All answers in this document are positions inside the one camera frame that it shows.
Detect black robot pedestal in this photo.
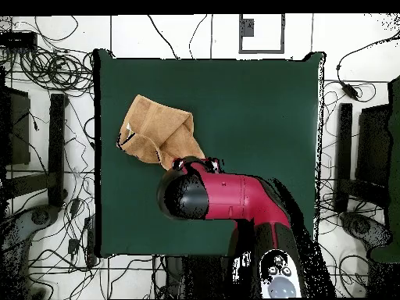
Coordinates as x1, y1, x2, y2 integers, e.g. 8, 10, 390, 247
164, 255, 232, 299

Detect black equipment box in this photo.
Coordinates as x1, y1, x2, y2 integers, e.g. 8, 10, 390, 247
0, 85, 31, 166
355, 104, 391, 188

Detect dark green table cloth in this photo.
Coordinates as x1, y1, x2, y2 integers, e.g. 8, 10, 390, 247
93, 48, 326, 259

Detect black power adapter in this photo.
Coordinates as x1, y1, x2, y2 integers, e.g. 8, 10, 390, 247
341, 82, 359, 102

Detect grey rectangular floor frame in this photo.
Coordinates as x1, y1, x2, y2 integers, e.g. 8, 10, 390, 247
238, 13, 286, 55

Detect black power strip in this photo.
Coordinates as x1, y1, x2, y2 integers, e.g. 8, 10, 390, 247
83, 215, 98, 268
0, 30, 38, 50

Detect black stand leg bar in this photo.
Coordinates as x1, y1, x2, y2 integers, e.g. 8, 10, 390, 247
47, 92, 69, 208
333, 102, 354, 214

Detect black stand cross bar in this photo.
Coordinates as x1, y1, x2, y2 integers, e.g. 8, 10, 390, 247
338, 177, 390, 208
4, 170, 58, 199

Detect coiled black cables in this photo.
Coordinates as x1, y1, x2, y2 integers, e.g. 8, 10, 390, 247
18, 46, 95, 96

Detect tan terry towel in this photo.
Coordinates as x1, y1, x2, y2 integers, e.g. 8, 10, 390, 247
116, 94, 206, 171

